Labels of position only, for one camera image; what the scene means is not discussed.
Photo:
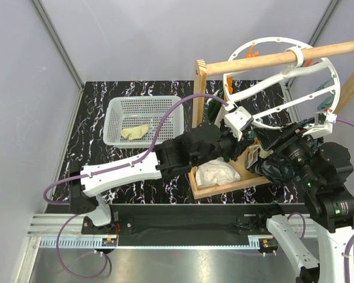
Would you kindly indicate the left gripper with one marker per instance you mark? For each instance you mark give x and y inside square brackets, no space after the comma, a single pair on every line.
[238,146]

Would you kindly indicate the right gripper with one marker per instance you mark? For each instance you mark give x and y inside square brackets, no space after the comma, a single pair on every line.
[279,140]

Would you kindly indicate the cream sock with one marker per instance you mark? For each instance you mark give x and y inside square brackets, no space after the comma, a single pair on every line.
[135,133]
[256,152]

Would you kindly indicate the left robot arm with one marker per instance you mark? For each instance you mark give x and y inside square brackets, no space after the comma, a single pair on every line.
[170,158]

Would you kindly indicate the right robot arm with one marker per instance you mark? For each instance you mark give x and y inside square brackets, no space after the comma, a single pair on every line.
[330,205]

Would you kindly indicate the white printed t-shirt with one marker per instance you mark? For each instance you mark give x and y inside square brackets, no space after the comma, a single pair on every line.
[216,172]

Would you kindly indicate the green garment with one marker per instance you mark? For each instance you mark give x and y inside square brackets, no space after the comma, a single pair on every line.
[213,109]

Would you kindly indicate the teal clothespin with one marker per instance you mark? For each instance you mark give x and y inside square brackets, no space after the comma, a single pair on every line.
[327,102]

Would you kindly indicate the orange clothespin left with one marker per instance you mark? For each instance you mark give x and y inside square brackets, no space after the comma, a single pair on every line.
[229,85]

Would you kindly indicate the orange clothespin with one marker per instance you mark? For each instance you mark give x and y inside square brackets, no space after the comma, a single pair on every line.
[229,85]
[250,52]

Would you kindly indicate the orange clothespin top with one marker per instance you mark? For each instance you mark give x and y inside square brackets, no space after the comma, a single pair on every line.
[250,52]

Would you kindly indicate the white perforated plastic basket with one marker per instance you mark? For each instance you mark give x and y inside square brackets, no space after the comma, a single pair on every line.
[130,112]

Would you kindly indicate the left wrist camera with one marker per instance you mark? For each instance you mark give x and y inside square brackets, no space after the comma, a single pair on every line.
[237,121]

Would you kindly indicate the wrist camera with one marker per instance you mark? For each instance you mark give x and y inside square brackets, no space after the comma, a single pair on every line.
[237,121]
[321,122]

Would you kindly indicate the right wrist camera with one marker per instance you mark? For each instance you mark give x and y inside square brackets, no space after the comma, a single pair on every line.
[321,122]

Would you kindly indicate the wooden hanging rack frame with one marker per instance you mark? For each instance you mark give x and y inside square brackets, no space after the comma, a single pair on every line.
[296,54]

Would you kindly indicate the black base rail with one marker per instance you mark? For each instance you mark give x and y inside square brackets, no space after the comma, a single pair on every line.
[184,225]

